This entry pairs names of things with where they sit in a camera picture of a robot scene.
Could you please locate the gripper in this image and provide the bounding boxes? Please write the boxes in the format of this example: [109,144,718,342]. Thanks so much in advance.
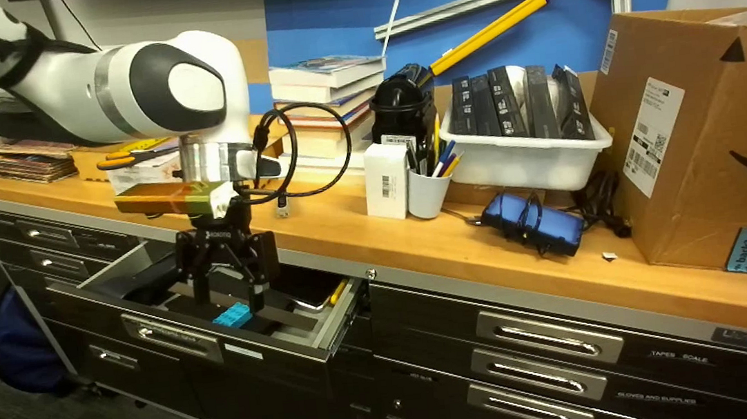
[170,196,286,322]

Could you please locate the blue block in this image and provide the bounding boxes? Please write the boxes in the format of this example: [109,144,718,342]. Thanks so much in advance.
[211,301,255,332]

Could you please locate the open drawer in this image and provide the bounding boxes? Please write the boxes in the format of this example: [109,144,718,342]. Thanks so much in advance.
[40,216,382,419]

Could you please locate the black tablet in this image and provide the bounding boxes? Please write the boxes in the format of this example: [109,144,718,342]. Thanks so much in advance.
[273,260,350,317]

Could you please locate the yellow pen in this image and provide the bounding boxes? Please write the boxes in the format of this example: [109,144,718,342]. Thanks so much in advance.
[327,277,351,307]

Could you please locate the white paper packet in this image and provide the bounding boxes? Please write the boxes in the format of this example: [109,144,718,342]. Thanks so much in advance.
[104,149,186,197]

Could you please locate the white box with barcode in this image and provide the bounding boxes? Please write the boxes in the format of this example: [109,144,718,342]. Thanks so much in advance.
[360,139,416,224]

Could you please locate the stack of books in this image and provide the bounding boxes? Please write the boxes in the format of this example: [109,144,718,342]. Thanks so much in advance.
[266,49,398,180]

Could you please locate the white cup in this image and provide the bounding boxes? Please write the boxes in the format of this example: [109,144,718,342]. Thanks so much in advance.
[403,162,458,222]

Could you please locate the blue bag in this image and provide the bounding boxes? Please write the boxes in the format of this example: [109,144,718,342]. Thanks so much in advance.
[0,280,77,404]

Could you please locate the stack of magazines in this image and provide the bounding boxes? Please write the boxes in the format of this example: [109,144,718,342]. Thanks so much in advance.
[0,129,81,189]

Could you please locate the black coffee maker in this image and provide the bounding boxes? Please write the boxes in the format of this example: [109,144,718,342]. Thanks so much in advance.
[365,61,443,163]

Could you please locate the bundle of pens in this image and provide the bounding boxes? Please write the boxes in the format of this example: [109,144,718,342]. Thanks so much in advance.
[403,112,467,182]

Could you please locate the blue power pack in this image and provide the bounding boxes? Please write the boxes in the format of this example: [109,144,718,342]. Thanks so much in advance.
[478,184,589,266]

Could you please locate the white plastic tub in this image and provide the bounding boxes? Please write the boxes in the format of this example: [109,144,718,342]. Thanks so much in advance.
[435,89,620,205]

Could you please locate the row of black boxes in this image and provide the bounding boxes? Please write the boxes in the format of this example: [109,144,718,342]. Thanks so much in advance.
[445,57,596,156]

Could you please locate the yellow stick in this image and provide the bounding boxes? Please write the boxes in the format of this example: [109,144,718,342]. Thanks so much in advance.
[420,0,562,80]

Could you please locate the cardboard box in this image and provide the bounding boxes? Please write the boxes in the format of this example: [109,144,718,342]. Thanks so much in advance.
[578,0,747,302]

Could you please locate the drawer handle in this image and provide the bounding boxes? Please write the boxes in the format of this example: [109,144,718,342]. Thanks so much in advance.
[464,370,596,419]
[28,242,92,287]
[87,339,142,376]
[472,295,628,379]
[120,304,225,374]
[467,334,611,416]
[14,214,81,256]

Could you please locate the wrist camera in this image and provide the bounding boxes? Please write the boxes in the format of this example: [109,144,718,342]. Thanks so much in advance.
[112,173,240,229]

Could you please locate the yellow handled scissors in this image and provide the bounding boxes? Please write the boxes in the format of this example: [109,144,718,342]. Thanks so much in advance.
[94,135,182,173]

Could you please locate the black cable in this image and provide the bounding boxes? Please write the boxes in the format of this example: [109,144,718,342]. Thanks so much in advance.
[568,167,634,244]

